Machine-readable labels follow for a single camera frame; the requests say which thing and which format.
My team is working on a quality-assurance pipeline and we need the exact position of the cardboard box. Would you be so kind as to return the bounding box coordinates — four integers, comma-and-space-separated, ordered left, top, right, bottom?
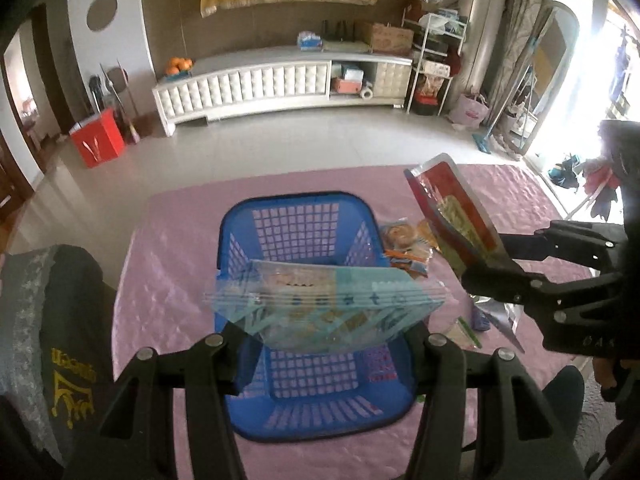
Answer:
361, 21, 415, 56

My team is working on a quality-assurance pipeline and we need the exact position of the standing mirror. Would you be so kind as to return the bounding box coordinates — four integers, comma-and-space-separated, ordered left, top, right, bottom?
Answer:
505, 2, 581, 158

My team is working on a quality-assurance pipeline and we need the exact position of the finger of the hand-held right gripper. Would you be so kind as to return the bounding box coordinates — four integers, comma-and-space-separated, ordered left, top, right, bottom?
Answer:
460, 258, 572, 332
497, 219, 626, 267

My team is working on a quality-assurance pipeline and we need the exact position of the white plastic bag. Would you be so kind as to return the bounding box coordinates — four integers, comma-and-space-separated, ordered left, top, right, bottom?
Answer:
419, 12, 453, 31

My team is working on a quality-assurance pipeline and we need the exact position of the person's right hand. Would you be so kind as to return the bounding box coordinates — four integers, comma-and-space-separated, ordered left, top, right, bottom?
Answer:
594, 356, 627, 402

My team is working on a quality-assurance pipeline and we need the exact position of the silver snack packet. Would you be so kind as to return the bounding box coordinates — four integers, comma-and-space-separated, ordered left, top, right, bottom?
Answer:
467, 292, 526, 353

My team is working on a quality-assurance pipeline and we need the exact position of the pink quilted blanket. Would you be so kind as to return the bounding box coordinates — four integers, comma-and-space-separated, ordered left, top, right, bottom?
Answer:
111, 162, 601, 480

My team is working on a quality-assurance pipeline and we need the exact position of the broom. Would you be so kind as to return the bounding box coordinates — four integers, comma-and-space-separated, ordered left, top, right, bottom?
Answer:
117, 60, 144, 144

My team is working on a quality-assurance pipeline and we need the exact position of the blue mop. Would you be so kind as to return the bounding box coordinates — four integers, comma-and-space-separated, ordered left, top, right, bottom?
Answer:
471, 30, 543, 153

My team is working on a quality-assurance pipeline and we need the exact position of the red box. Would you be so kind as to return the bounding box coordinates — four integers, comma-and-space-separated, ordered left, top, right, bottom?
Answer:
69, 107, 126, 169

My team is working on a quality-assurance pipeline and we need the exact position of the silver cylindrical column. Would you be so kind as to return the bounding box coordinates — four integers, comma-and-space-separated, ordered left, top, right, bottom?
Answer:
457, 0, 508, 106

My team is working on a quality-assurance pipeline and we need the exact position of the light blue snack packet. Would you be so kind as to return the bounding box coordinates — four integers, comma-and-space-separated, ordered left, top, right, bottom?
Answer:
202, 259, 446, 351

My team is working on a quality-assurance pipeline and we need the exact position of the clear cookie packet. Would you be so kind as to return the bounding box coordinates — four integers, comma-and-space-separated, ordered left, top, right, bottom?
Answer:
378, 219, 436, 256

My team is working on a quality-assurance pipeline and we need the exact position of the patterned curtain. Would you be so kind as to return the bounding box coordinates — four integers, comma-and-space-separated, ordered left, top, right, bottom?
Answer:
487, 0, 551, 133

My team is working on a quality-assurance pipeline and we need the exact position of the person's leg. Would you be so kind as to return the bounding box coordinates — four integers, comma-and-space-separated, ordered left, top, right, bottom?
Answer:
540, 365, 586, 428

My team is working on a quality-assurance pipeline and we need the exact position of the red snack packet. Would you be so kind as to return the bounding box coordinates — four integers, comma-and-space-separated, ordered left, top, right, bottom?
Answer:
404, 154, 513, 278

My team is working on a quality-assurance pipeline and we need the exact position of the blue plastic basket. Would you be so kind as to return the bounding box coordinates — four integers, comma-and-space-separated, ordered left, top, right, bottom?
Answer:
215, 190, 426, 443

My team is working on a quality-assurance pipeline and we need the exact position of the dark cloth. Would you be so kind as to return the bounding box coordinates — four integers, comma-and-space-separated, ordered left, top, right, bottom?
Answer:
0, 395, 66, 480

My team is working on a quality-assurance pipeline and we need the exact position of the colourful clothes heap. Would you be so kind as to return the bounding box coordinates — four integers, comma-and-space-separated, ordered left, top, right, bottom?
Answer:
547, 154, 626, 221

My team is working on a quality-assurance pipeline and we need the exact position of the white metal rack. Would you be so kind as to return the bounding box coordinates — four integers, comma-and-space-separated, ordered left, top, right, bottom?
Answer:
402, 0, 471, 115

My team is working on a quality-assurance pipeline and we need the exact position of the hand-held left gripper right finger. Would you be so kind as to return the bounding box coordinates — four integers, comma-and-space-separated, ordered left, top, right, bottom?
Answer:
404, 320, 587, 480

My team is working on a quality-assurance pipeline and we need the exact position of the grey pillow with yellow print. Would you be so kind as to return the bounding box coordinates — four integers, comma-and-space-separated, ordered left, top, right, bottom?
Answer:
0, 244, 118, 461

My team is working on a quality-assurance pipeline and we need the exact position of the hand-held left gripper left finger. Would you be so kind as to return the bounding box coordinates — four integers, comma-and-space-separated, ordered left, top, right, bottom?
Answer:
62, 317, 262, 480

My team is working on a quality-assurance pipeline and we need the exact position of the green striped snack packet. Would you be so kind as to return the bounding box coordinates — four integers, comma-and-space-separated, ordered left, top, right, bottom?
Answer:
442, 317, 483, 351

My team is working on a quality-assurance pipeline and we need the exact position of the white tufted cabinet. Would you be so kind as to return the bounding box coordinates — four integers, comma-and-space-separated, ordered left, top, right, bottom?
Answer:
151, 45, 413, 137

